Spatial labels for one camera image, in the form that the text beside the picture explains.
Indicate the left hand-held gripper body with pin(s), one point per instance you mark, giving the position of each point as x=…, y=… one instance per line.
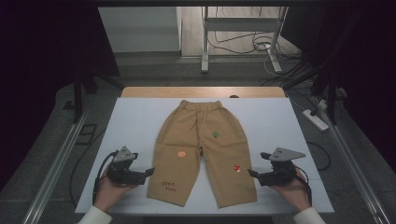
x=123, y=169

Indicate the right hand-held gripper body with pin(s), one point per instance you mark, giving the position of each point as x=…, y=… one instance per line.
x=281, y=171

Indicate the tan children's pants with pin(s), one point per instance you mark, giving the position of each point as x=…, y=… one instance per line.
x=193, y=133

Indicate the person's right hand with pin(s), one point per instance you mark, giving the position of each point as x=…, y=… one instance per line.
x=295, y=193

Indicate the person's left hand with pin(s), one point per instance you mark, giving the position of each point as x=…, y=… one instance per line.
x=109, y=193

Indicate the white power strip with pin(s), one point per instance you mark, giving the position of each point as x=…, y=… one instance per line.
x=315, y=119

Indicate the black stand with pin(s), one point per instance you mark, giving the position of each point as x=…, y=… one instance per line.
x=77, y=93
x=331, y=93

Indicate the wooden table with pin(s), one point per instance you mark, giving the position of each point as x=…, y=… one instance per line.
x=199, y=92

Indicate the dark curtain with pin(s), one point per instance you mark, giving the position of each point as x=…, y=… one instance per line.
x=46, y=62
x=367, y=62

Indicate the white metal stand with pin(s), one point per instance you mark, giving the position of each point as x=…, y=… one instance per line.
x=205, y=40

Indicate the aluminium rail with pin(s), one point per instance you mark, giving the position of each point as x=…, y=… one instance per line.
x=355, y=174
x=53, y=174

